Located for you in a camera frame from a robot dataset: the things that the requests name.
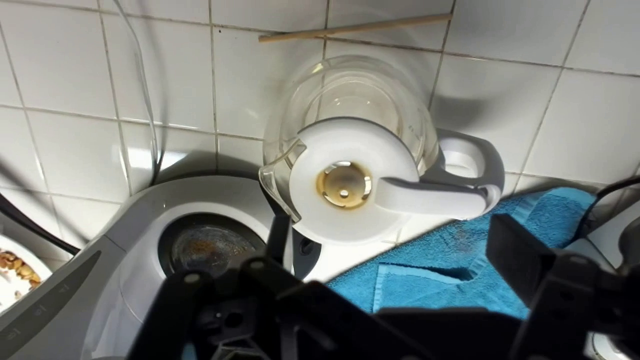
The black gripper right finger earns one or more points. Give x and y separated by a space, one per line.
572 292

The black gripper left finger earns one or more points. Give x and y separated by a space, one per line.
267 312

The white coffee pot lid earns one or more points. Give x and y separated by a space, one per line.
347 182

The white drip coffee maker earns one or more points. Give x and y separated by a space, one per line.
127 266

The glass coffee pot carafe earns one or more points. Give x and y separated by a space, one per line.
353 90

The blue cloth towel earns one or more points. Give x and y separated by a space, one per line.
461 260

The white round plate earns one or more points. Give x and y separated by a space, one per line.
16 292

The brown food pieces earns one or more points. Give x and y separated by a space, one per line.
16 266

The thin wooden stick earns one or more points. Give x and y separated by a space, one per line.
353 28

